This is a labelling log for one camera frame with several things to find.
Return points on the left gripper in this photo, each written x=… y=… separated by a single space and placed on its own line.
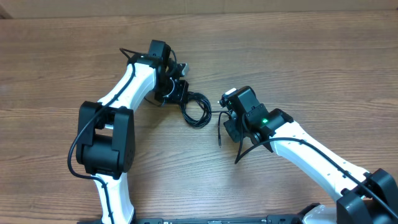
x=180 y=96

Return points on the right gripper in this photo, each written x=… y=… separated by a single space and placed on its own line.
x=231 y=127

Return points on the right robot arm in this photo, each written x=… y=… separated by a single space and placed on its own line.
x=360 y=196

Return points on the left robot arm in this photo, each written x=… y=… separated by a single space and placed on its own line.
x=105 y=142

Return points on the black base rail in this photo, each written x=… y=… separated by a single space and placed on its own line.
x=217 y=220

